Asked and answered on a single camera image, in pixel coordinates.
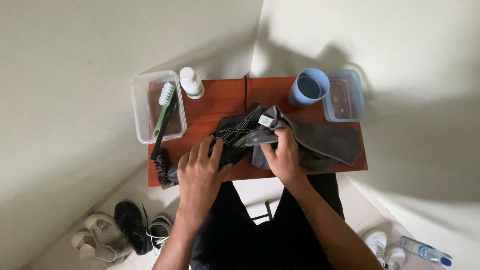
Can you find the person's left hand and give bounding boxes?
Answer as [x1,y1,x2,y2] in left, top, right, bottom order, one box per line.
[176,135,233,223]

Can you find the person's right hand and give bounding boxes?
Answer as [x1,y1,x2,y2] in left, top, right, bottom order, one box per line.
[260,125,305,185]

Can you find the grey cleaning cloth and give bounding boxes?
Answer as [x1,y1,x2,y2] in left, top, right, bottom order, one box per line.
[235,105,363,174]

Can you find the black sports shoe white stripes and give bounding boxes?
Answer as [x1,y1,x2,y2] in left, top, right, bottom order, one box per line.
[167,103,271,184]

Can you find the dark bristle brush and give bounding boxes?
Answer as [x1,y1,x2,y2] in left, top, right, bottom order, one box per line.
[153,148,174,189]

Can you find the black sneaker white laces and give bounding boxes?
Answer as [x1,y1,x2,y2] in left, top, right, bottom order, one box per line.
[145,213,173,257]

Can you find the person's black trousers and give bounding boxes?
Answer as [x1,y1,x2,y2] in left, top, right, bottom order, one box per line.
[189,172,346,270]

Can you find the blue plastic cup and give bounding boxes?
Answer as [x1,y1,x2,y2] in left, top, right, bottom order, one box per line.
[287,68,331,107]

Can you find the green brush white bristles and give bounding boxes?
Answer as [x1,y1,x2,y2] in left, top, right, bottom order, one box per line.
[152,82,176,140]

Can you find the blue tinted plastic container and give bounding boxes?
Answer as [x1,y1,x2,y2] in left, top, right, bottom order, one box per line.
[322,69,366,123]

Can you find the clear plastic container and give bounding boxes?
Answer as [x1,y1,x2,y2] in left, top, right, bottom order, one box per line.
[131,70,188,145]

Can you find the white plastic bottle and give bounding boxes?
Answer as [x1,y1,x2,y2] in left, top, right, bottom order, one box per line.
[179,66,206,100]

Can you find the beige shoe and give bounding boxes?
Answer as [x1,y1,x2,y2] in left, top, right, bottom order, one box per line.
[71,229,97,262]
[84,213,133,263]

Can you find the clear water bottle blue cap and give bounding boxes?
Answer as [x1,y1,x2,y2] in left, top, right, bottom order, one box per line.
[398,235,453,268]

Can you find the black table frame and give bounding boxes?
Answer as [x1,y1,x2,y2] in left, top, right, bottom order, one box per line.
[250,201,274,223]

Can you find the black handled brush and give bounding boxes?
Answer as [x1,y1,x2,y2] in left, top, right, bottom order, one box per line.
[149,95,179,161]

